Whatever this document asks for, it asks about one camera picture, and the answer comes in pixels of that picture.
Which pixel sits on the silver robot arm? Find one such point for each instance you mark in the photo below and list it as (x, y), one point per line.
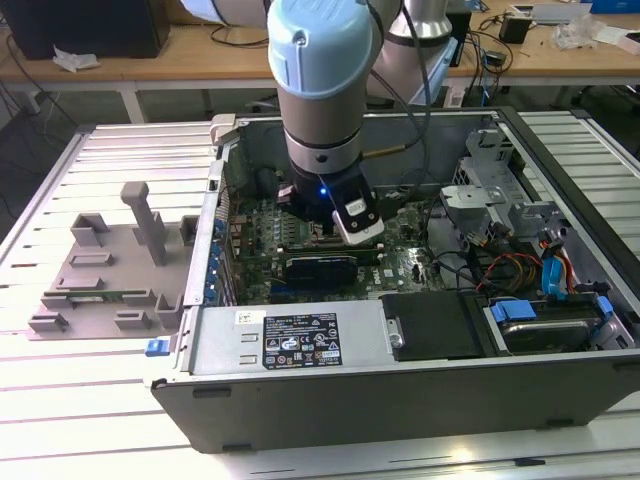
(320, 115)

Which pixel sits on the dark fan housing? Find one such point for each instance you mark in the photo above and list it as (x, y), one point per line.
(266, 181)

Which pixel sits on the RAM slot white clips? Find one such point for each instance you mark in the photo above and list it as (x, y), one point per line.
(310, 247)

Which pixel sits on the black graphics card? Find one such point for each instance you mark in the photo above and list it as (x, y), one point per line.
(320, 270)

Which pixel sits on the green motherboard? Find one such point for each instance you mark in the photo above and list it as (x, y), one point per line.
(400, 280)

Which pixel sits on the silver metal drive cage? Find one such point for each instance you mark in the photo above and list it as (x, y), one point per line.
(475, 197)

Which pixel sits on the grey power supply unit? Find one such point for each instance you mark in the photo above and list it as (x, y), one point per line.
(225, 345)

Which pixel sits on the wooden desk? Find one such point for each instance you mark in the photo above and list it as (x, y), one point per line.
(200, 60)

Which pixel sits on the black disk bay cover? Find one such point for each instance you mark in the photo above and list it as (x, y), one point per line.
(435, 325)

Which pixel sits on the grey parts rack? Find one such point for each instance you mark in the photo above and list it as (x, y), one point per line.
(125, 280)

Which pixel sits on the blue case latch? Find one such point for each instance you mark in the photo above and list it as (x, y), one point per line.
(156, 347)

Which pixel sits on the open black PC case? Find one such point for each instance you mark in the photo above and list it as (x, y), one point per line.
(350, 410)

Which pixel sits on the small black plug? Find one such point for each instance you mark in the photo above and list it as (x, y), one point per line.
(495, 57)

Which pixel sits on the green RAM stick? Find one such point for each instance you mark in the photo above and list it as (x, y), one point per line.
(95, 298)

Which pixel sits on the black power adapter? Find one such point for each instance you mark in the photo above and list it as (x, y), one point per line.
(515, 29)

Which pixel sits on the crumpled white paper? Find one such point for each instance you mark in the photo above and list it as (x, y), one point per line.
(75, 59)

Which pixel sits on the hard disk in blue carrier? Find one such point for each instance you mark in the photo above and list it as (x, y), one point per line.
(545, 336)

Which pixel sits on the black computer tower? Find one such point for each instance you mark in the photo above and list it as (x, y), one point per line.
(90, 25)

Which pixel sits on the grey flat device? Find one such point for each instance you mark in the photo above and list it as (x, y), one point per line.
(555, 15)

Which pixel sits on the clear plastic bag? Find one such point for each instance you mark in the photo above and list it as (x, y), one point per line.
(575, 32)

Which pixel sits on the blue boxes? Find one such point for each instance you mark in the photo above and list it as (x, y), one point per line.
(615, 6)

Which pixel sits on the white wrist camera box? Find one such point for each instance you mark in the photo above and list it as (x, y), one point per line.
(360, 227)

